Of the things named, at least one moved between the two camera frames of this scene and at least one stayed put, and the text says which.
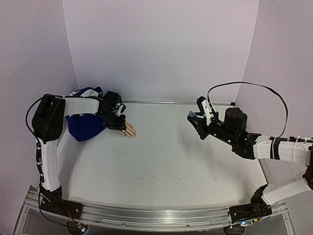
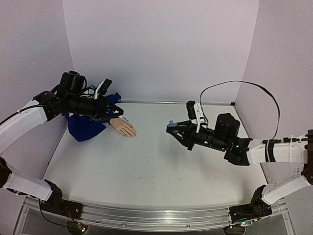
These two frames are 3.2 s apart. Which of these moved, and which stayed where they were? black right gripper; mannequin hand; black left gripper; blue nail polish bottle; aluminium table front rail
Moved: blue nail polish bottle; black left gripper; black right gripper
Stayed: mannequin hand; aluminium table front rail
